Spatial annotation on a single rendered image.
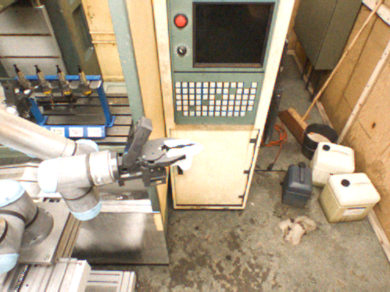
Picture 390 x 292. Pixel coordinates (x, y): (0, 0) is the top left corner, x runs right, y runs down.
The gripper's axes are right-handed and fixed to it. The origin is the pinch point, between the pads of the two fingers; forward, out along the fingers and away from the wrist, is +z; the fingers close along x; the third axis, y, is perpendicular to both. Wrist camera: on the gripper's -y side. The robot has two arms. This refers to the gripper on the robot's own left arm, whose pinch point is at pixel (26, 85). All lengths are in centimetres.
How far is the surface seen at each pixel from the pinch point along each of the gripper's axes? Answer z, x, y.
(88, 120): 4.9, 24.6, 29.6
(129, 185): -33, 54, 47
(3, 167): -22, -24, 44
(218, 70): -13, 104, -18
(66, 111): 14.4, 7.3, 29.9
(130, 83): -54, 73, -38
